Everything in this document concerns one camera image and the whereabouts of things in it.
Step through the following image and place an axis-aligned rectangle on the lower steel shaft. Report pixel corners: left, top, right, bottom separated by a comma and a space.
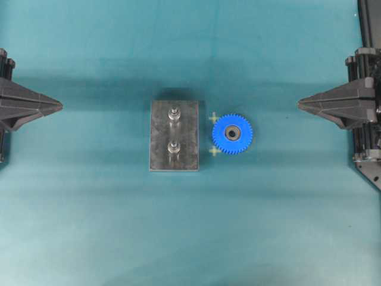
167, 141, 181, 154

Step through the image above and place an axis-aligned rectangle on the large blue plastic gear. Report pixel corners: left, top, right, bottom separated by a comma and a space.
212, 114, 254, 155

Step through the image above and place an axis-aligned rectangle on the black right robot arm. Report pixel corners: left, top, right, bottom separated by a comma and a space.
298, 1, 380, 188

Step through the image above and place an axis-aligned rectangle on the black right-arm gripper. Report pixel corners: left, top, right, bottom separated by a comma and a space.
298, 48, 380, 162

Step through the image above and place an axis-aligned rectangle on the upper steel shaft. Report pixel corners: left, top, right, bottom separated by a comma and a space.
168, 107, 181, 122

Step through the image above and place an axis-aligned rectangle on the grey metal base plate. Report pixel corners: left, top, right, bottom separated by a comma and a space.
149, 100, 199, 172

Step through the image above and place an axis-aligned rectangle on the steel shaft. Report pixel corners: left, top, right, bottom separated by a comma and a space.
167, 141, 181, 154
168, 107, 181, 122

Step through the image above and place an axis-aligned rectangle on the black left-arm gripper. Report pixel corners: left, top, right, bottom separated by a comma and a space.
0, 48, 64, 163

